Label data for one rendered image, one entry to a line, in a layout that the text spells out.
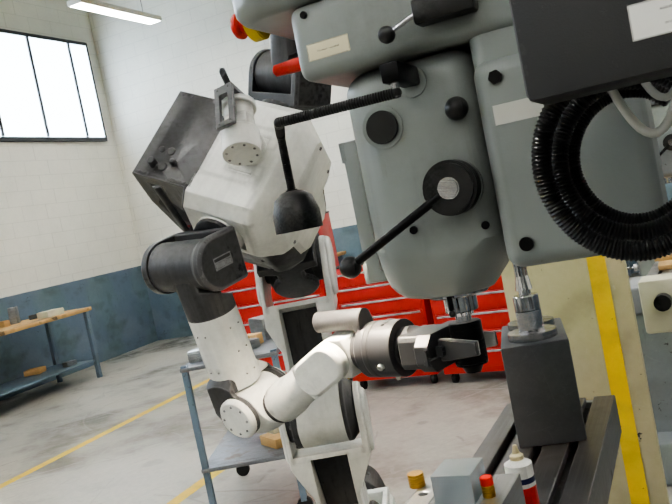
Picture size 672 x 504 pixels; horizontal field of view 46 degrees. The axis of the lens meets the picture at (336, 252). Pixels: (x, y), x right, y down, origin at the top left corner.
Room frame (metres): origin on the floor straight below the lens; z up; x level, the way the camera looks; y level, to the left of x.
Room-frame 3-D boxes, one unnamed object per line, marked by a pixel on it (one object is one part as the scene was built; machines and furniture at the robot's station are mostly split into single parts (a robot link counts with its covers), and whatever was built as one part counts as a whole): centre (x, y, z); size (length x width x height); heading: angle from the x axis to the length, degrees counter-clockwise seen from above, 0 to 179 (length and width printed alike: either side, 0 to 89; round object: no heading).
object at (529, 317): (1.46, -0.33, 1.19); 0.05 x 0.05 x 0.06
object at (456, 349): (1.11, -0.14, 1.23); 0.06 x 0.02 x 0.03; 51
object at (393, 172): (1.13, -0.16, 1.47); 0.21 x 0.19 x 0.32; 156
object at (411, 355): (1.19, -0.09, 1.23); 0.13 x 0.12 x 0.10; 141
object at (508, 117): (1.05, -0.34, 1.47); 0.24 x 0.19 x 0.26; 156
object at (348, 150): (1.17, -0.06, 1.45); 0.04 x 0.04 x 0.21; 66
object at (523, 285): (1.46, -0.33, 1.29); 0.03 x 0.03 x 0.11
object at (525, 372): (1.51, -0.34, 1.07); 0.22 x 0.12 x 0.20; 167
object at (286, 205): (1.20, 0.05, 1.47); 0.07 x 0.07 x 0.06
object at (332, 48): (1.11, -0.20, 1.68); 0.34 x 0.24 x 0.10; 66
